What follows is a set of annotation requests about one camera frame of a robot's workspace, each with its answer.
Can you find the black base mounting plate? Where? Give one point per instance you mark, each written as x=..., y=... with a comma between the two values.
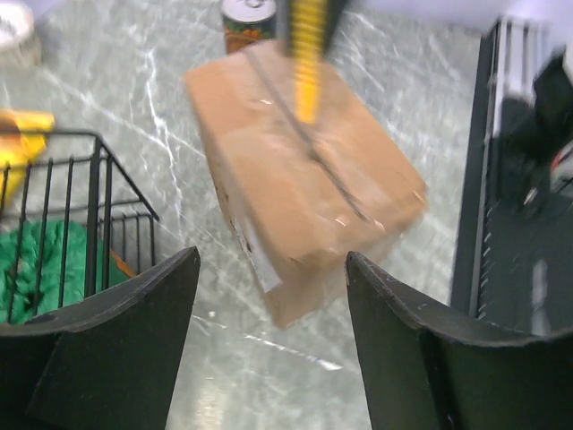
x=513, y=264

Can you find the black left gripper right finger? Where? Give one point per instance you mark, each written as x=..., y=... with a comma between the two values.
x=427, y=366

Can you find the orange label tin can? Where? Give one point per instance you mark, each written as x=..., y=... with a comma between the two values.
x=247, y=21

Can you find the yellow utility knife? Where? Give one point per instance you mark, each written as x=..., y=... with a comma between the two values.
x=307, y=23

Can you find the yellow chips bag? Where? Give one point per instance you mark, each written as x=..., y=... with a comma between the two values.
x=19, y=149

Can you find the black wire rack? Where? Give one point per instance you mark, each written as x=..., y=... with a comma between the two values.
x=78, y=178

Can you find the white yogurt cup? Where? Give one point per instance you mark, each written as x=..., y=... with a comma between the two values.
x=20, y=44

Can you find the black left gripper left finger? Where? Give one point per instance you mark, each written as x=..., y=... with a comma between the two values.
x=108, y=362

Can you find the green wrapped round package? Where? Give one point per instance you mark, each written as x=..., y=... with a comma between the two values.
x=42, y=268

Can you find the brown cardboard express box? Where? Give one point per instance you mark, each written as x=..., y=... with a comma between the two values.
x=299, y=199

